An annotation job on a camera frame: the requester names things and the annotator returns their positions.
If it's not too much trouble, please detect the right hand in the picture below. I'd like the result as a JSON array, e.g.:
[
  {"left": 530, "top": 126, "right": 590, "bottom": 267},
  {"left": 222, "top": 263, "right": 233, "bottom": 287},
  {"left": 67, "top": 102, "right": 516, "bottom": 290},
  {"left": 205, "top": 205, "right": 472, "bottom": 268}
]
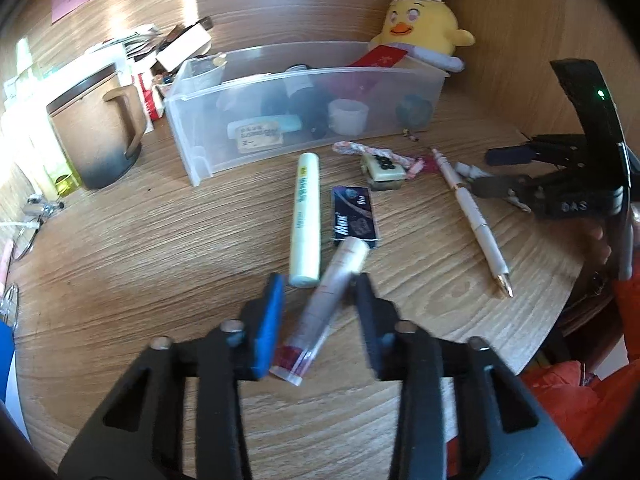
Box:
[{"left": 579, "top": 218, "right": 612, "bottom": 266}]

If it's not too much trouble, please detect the red envelope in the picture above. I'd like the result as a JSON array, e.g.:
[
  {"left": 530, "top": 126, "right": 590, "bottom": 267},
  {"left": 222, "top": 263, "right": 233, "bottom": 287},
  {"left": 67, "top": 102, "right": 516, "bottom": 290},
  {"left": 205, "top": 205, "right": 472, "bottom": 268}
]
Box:
[{"left": 349, "top": 44, "right": 407, "bottom": 68}]

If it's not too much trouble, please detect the white cylindrical tube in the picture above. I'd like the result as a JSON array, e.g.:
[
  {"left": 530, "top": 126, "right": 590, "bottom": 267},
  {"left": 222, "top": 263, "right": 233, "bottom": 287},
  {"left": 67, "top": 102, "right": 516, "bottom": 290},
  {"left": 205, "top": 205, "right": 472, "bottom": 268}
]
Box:
[{"left": 288, "top": 153, "right": 321, "bottom": 288}]

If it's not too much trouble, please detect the pink white braided rope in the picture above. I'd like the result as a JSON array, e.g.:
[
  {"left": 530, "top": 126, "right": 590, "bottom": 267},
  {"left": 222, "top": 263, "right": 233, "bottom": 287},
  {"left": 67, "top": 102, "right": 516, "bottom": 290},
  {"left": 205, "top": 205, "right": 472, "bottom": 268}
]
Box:
[{"left": 331, "top": 138, "right": 426, "bottom": 180}]

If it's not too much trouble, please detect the blue tape roll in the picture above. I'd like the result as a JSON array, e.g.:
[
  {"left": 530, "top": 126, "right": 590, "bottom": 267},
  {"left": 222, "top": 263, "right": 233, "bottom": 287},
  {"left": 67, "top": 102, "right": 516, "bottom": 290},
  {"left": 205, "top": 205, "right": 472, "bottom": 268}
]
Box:
[{"left": 396, "top": 94, "right": 434, "bottom": 131}]

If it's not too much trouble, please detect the blue card pack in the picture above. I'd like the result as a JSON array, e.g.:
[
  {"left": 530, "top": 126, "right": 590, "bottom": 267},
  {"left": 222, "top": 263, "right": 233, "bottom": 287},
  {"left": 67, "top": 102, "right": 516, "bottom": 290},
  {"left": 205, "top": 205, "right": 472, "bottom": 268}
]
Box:
[{"left": 331, "top": 186, "right": 380, "bottom": 249}]

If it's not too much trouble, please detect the clear plastic storage bin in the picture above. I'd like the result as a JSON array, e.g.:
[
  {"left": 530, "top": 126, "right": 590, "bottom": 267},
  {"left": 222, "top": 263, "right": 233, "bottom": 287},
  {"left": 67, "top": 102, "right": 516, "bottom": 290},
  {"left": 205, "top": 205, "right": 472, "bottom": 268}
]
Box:
[{"left": 165, "top": 41, "right": 448, "bottom": 185}]

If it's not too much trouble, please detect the white pen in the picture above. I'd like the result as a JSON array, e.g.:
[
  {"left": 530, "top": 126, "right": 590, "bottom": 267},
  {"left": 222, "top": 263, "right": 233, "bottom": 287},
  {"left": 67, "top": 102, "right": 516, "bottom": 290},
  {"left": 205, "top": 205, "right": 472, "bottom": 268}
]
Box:
[{"left": 431, "top": 148, "right": 514, "bottom": 298}]

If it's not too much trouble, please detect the yellow chick plush toy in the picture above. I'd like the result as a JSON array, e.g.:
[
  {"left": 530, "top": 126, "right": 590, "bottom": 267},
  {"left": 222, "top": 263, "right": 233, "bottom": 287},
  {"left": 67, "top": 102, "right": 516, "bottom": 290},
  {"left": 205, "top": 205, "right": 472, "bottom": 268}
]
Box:
[{"left": 369, "top": 0, "right": 475, "bottom": 73}]

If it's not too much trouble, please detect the stack of books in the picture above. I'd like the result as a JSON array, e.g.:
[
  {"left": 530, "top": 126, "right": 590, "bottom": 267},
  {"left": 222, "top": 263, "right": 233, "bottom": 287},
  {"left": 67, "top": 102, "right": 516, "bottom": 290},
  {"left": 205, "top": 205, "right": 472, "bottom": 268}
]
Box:
[{"left": 86, "top": 16, "right": 214, "bottom": 96}]

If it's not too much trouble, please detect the white tape roll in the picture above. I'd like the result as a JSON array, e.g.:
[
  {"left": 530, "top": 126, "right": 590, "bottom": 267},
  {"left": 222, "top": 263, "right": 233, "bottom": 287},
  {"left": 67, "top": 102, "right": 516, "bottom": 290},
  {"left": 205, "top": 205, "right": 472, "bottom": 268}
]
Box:
[{"left": 328, "top": 99, "right": 369, "bottom": 136}]

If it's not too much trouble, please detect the white ointment tube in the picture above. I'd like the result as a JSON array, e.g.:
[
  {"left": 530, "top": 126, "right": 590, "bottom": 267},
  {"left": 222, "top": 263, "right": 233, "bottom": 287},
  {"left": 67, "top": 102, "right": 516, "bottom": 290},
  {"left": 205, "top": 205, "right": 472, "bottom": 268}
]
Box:
[{"left": 452, "top": 160, "right": 534, "bottom": 214}]

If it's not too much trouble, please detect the brown mug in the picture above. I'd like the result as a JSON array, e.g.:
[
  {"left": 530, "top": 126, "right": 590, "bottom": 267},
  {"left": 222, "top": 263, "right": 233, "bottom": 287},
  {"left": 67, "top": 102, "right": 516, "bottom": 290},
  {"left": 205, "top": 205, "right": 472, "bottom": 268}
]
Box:
[{"left": 47, "top": 64, "right": 148, "bottom": 190}]

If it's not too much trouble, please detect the mint green tube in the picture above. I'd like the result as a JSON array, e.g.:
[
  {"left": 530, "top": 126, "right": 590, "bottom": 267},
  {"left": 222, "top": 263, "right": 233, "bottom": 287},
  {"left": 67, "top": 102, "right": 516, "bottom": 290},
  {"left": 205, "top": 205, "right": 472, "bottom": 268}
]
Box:
[{"left": 227, "top": 114, "right": 303, "bottom": 139}]

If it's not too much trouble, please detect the mahjong tile keychain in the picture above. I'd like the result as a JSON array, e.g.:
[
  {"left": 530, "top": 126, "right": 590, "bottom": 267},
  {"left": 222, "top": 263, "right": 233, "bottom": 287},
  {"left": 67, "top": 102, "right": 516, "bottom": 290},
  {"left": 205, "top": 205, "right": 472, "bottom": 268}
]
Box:
[{"left": 360, "top": 154, "right": 406, "bottom": 191}]

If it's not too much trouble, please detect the dark green bottle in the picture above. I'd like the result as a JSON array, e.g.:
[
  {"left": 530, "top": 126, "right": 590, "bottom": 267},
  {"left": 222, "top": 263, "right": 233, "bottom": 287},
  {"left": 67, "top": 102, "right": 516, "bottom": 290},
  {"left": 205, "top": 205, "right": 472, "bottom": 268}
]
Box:
[{"left": 283, "top": 64, "right": 331, "bottom": 140}]

